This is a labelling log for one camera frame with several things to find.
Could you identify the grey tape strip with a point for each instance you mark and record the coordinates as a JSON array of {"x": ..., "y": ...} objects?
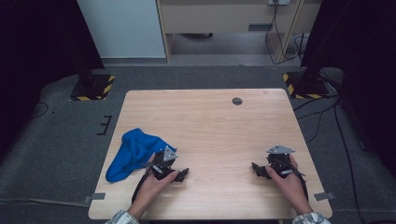
[
  {"x": 97, "y": 196},
  {"x": 324, "y": 196}
]

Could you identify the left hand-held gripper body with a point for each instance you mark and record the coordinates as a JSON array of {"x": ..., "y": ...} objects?
[{"x": 168, "y": 154}]

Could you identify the white cabinet panel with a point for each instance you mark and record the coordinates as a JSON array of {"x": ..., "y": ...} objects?
[{"x": 121, "y": 28}]

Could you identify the blue cloth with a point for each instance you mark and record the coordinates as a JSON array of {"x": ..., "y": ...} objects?
[{"x": 134, "y": 152}]

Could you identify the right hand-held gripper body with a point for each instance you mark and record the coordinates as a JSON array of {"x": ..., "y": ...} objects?
[{"x": 280, "y": 150}]

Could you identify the white power strip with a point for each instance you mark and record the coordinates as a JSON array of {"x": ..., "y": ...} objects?
[{"x": 279, "y": 2}]

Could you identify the grey label on desk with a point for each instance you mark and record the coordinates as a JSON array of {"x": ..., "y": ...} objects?
[{"x": 260, "y": 27}]

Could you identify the person's right hand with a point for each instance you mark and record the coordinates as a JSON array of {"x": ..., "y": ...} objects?
[{"x": 289, "y": 186}]

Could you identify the grey round table grommet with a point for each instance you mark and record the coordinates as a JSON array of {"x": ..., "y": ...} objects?
[{"x": 237, "y": 101}]

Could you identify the dark curtain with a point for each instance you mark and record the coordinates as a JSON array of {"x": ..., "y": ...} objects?
[
  {"x": 367, "y": 62},
  {"x": 37, "y": 46}
]

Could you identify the person's left hand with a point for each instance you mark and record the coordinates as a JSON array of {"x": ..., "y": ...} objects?
[{"x": 152, "y": 189}]

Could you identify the black stand with striped base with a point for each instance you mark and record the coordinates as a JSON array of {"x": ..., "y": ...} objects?
[
  {"x": 306, "y": 87},
  {"x": 93, "y": 88}
]

